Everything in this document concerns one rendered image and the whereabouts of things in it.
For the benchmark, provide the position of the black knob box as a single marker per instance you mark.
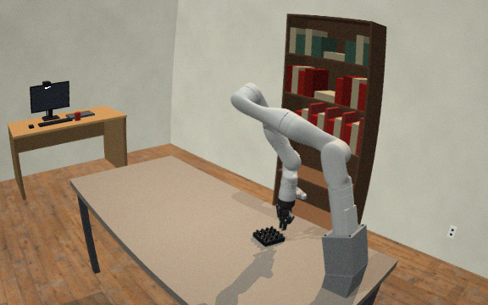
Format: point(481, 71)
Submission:
point(275, 236)

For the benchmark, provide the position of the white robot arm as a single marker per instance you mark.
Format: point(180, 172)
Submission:
point(280, 124)

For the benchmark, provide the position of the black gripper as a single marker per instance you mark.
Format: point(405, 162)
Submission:
point(285, 212)

